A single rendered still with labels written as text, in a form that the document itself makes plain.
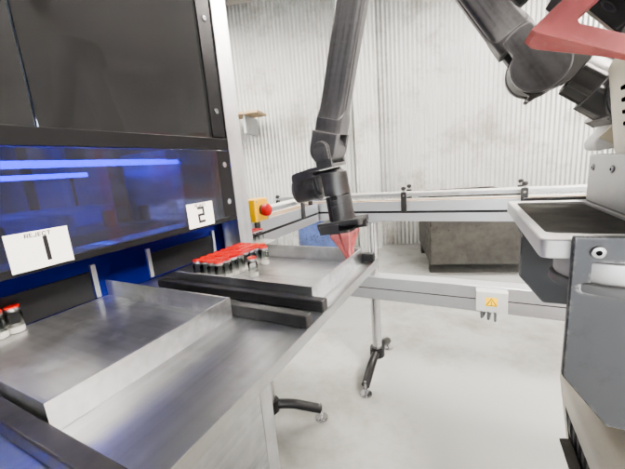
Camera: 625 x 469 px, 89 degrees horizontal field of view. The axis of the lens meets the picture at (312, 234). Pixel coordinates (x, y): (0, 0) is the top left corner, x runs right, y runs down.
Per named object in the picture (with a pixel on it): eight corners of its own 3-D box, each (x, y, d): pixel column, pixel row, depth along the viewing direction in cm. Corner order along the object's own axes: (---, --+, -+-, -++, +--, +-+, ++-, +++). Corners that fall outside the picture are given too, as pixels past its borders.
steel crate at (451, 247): (488, 246, 395) (490, 185, 380) (532, 275, 291) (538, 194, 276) (414, 248, 410) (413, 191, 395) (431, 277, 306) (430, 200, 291)
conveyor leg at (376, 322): (366, 359, 174) (360, 220, 158) (371, 351, 181) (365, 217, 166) (383, 363, 170) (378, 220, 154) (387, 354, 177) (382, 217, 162)
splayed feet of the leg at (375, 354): (356, 396, 157) (354, 371, 154) (382, 344, 201) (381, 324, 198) (372, 400, 154) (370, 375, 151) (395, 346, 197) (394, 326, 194)
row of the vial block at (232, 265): (214, 282, 71) (211, 261, 70) (262, 259, 86) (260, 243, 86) (221, 283, 70) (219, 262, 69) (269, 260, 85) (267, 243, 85)
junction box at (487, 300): (474, 310, 139) (475, 290, 137) (475, 305, 143) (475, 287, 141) (507, 314, 133) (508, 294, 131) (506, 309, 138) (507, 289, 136)
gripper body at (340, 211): (329, 227, 77) (323, 196, 76) (369, 221, 72) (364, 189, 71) (317, 233, 71) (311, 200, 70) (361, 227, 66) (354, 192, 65)
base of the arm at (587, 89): (684, 57, 39) (638, 78, 50) (618, 27, 41) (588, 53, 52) (621, 121, 43) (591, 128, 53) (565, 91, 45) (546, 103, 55)
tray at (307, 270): (177, 286, 71) (174, 271, 70) (250, 254, 93) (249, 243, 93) (312, 306, 55) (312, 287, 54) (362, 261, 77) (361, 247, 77)
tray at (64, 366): (-70, 362, 46) (-77, 341, 46) (110, 294, 69) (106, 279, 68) (52, 435, 31) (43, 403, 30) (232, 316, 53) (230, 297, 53)
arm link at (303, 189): (325, 139, 64) (340, 139, 71) (278, 152, 69) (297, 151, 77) (337, 197, 66) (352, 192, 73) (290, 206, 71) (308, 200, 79)
